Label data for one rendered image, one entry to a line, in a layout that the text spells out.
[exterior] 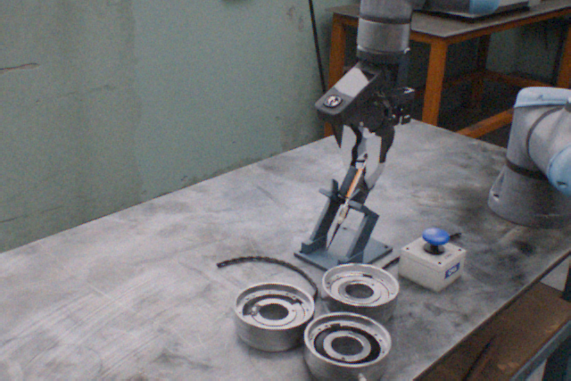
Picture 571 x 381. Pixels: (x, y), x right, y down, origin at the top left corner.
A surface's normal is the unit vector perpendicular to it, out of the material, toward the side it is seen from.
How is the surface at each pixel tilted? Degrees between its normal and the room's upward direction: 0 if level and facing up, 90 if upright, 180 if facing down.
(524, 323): 0
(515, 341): 0
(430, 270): 90
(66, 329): 0
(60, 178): 90
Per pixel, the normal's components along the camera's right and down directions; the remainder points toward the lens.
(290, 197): 0.04, -0.92
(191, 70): 0.73, 0.30
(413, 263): -0.69, 0.26
